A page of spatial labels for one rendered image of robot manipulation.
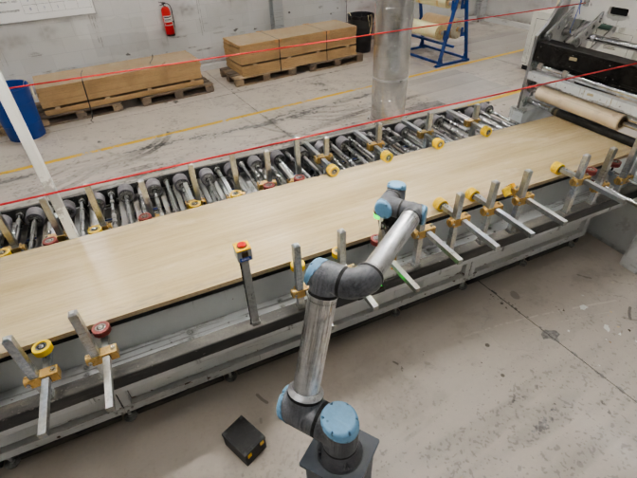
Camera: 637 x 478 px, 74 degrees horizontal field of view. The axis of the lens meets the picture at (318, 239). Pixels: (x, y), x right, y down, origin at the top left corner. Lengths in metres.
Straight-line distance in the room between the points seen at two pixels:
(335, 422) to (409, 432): 1.06
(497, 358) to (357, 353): 0.93
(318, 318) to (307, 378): 0.27
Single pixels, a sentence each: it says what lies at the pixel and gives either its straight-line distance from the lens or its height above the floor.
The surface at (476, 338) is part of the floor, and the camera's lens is 3.26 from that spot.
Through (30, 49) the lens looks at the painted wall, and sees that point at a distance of 8.71.
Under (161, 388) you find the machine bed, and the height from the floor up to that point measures 0.17.
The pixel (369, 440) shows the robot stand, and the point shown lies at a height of 0.60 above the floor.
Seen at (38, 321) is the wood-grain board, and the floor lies 0.90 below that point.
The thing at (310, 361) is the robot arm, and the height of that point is 1.05.
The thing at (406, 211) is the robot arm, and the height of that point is 1.37.
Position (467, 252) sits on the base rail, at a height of 0.69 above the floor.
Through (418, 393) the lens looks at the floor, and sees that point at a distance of 2.90.
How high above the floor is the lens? 2.42
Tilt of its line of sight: 38 degrees down
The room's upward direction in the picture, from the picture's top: 2 degrees counter-clockwise
